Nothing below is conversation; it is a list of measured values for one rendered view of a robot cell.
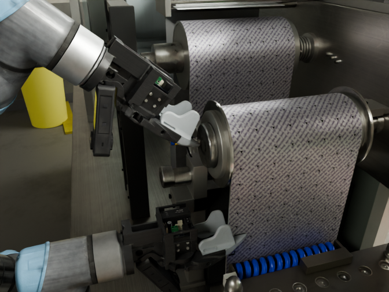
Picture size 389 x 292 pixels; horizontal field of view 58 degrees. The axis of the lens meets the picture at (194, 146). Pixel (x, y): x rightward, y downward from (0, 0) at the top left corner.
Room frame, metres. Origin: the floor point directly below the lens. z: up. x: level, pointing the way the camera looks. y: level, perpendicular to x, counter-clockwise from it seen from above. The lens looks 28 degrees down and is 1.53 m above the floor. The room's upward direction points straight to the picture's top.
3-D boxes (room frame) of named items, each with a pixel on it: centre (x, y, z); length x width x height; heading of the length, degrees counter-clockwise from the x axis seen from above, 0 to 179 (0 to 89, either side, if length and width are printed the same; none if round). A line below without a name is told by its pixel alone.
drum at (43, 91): (3.38, 1.52, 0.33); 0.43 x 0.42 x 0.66; 114
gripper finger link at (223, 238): (0.45, -0.05, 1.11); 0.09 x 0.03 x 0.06; 105
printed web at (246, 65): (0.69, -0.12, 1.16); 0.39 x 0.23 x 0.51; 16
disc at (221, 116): (0.52, -0.04, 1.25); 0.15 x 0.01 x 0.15; 17
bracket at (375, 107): (0.61, -0.32, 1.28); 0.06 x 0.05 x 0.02; 106
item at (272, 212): (0.50, -0.17, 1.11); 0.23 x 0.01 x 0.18; 106
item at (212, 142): (0.52, -0.02, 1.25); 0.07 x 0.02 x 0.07; 17
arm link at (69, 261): (0.39, 0.21, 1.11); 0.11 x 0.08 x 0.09; 107
